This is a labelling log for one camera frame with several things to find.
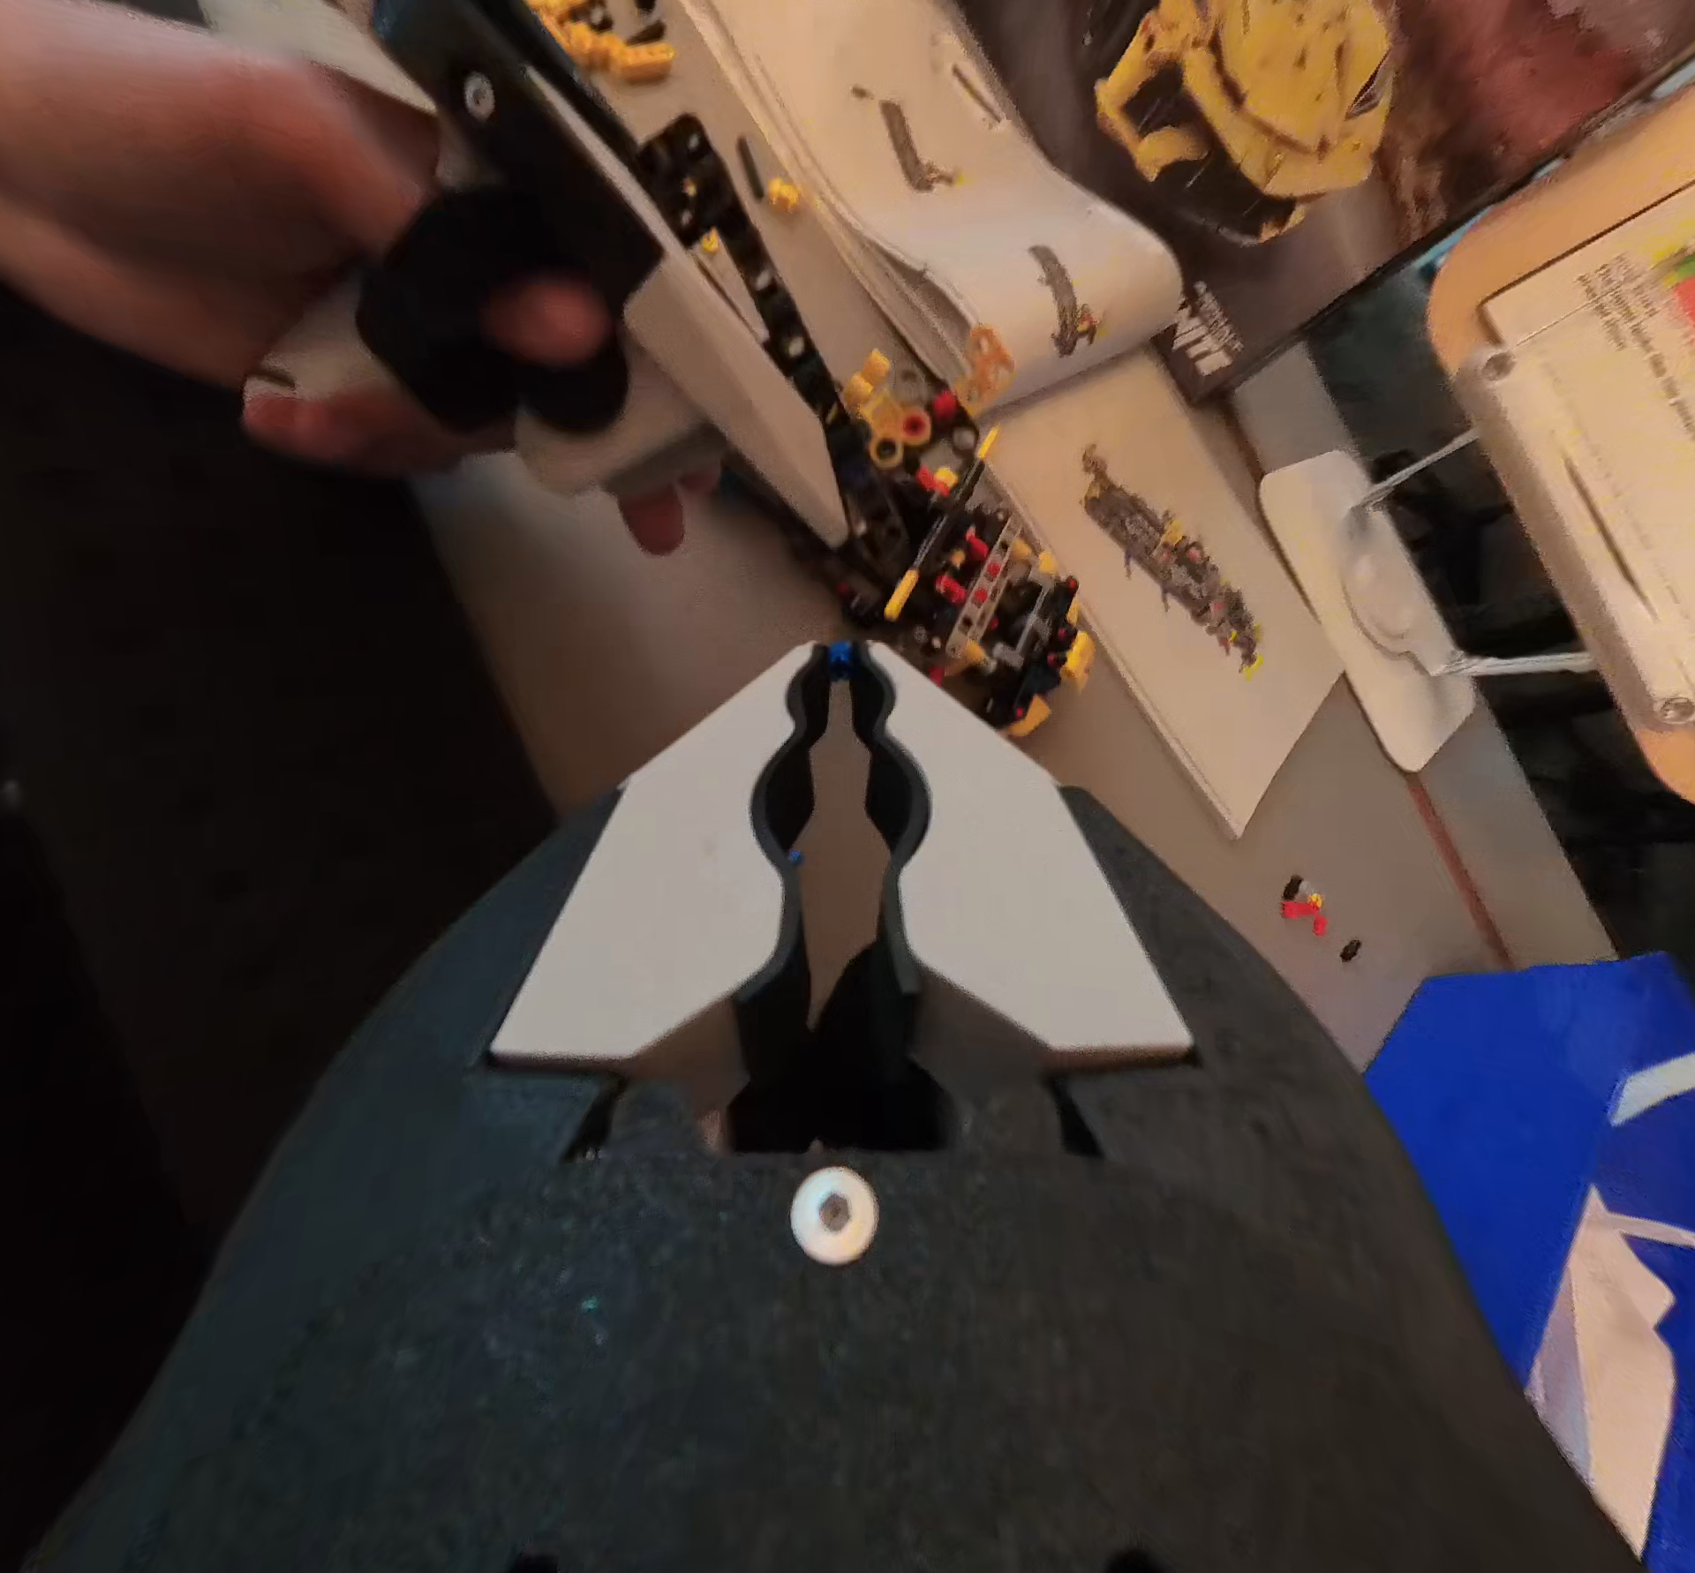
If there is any white paper sheet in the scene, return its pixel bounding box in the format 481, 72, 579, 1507
1523, 1056, 1695, 1522

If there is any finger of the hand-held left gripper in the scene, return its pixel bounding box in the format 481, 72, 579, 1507
622, 248, 853, 550

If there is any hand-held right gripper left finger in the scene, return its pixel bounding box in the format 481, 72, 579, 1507
488, 643, 825, 1074

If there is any black lego frame assembly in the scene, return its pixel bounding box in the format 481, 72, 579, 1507
640, 114, 929, 587

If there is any open instruction booklet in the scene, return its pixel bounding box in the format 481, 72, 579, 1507
659, 0, 1184, 382

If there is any printed instruction sheet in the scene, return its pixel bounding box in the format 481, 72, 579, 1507
1458, 182, 1695, 726

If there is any lego set box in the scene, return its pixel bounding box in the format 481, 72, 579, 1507
902, 0, 1695, 373

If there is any pile of yellow lego pieces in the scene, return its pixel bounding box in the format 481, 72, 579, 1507
490, 0, 679, 81

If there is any blue plastic bin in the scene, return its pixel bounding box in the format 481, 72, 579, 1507
1364, 953, 1695, 1573

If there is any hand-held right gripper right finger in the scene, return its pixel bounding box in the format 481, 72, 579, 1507
865, 643, 1197, 1079

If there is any person's left hand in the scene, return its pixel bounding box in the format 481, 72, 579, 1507
0, 0, 728, 558

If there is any scatter of small lego pins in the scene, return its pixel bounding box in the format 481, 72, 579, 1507
1279, 871, 1369, 967

